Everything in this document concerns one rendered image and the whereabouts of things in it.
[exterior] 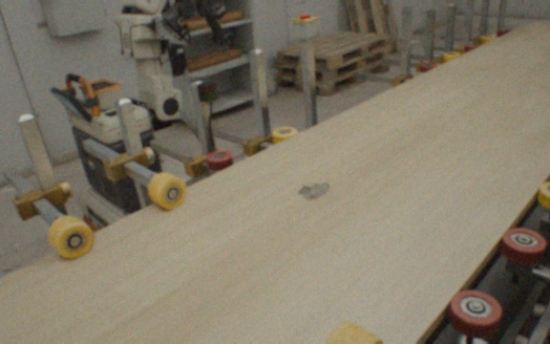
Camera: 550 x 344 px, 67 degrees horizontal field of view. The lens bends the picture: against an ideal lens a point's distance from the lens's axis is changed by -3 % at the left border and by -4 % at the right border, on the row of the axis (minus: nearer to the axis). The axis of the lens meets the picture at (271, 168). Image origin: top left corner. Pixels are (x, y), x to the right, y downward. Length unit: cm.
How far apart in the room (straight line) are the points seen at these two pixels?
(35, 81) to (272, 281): 331
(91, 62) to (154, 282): 330
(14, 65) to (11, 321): 308
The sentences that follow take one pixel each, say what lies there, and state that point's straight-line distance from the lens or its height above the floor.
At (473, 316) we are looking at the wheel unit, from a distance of 78.
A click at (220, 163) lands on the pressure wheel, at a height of 90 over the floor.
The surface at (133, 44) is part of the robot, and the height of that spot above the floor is 110.
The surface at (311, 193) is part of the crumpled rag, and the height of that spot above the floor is 92.
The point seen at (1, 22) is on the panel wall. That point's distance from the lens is 383.
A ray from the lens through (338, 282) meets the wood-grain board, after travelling 82.
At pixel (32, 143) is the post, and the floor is 110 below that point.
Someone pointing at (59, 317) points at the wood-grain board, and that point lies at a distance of 89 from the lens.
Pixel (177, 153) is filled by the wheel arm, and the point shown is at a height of 86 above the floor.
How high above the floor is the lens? 145
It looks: 27 degrees down
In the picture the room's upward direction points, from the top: 6 degrees counter-clockwise
